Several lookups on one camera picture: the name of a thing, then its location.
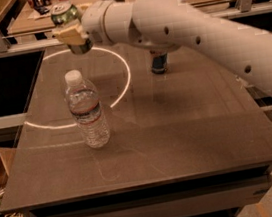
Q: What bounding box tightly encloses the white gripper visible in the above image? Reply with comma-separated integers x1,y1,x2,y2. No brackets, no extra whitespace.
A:
52,0,113,46

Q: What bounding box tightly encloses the green soda can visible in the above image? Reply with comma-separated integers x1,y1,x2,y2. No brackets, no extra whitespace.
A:
50,1,93,55

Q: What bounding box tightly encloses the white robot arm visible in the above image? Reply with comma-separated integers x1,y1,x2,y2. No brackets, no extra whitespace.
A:
51,0,272,97

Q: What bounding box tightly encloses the blue silver energy drink can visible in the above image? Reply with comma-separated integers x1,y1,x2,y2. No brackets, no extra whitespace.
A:
150,50,168,74

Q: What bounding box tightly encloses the clear plastic water bottle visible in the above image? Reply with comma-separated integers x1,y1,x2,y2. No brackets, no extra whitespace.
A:
65,70,111,149

